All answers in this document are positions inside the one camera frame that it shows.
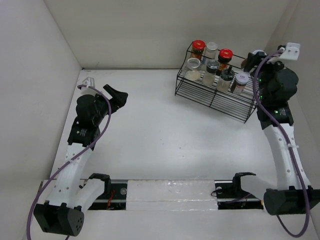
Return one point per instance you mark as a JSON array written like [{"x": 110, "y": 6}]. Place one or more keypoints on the silver lid blue label bottle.
[{"x": 210, "y": 52}]

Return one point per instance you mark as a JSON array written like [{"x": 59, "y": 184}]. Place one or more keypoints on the round glass jar white powder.
[{"x": 192, "y": 70}]

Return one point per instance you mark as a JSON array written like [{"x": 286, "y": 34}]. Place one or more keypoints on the black wire rack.
[{"x": 239, "y": 106}]

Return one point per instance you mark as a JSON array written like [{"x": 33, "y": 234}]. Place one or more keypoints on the red lid sauce jar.
[
  {"x": 197, "y": 49},
  {"x": 224, "y": 57}
]

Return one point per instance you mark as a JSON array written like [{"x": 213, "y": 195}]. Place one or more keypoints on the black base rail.
[{"x": 175, "y": 196}]

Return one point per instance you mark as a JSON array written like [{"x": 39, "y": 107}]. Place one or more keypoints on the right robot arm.
[{"x": 293, "y": 193}]

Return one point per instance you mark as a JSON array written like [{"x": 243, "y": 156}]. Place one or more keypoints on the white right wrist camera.
[{"x": 289, "y": 52}]

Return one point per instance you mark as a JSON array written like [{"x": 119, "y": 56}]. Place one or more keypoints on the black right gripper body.
[{"x": 268, "y": 71}]

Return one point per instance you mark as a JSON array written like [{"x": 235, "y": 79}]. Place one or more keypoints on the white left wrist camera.
[{"x": 85, "y": 86}]

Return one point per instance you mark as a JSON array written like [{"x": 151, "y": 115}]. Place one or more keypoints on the white lid brown spice jar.
[{"x": 240, "y": 81}]

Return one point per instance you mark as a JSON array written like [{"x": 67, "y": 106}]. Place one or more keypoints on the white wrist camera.
[
  {"x": 85, "y": 86},
  {"x": 289, "y": 52}
]

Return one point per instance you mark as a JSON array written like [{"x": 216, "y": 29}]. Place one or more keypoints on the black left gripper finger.
[
  {"x": 120, "y": 99},
  {"x": 112, "y": 92}
]

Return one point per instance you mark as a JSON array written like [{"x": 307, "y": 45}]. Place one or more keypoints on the black grinder cap spice bottle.
[{"x": 225, "y": 79}]

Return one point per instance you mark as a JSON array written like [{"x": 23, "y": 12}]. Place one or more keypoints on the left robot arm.
[{"x": 60, "y": 205}]

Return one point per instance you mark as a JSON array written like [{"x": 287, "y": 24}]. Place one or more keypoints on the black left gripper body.
[{"x": 103, "y": 107}]

